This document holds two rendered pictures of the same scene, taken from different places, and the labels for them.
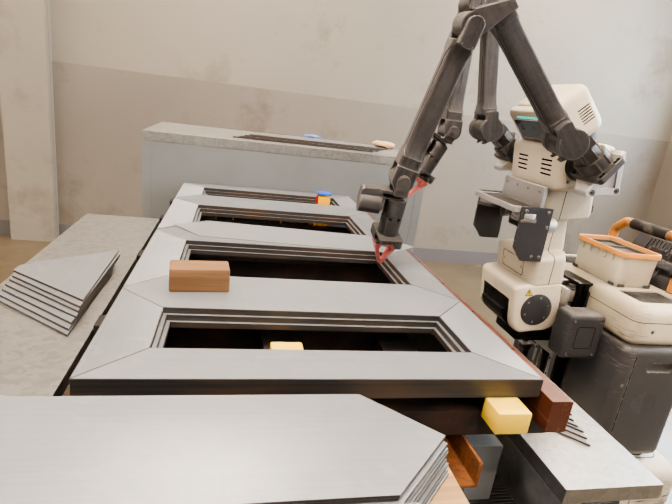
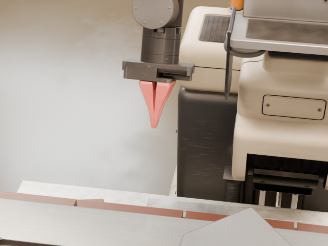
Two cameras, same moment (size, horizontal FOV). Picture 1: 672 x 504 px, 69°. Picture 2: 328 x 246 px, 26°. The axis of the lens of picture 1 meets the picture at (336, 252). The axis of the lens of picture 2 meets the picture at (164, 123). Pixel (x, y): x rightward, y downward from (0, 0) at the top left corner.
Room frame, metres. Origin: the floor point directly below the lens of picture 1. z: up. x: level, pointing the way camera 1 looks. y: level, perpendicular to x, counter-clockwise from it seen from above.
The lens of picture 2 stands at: (1.30, 0.60, 1.61)
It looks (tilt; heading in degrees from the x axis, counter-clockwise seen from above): 35 degrees down; 292
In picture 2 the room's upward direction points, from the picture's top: straight up
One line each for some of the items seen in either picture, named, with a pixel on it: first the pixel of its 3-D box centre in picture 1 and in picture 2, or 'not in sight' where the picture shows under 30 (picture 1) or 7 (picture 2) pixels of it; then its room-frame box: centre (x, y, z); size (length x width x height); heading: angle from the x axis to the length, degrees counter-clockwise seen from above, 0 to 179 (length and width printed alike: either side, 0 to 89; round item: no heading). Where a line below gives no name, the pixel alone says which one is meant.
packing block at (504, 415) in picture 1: (505, 414); not in sight; (0.71, -0.32, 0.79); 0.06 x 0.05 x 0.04; 103
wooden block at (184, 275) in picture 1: (199, 275); not in sight; (0.95, 0.28, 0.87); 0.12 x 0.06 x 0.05; 108
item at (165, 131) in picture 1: (287, 144); not in sight; (2.52, 0.31, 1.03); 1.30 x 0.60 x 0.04; 103
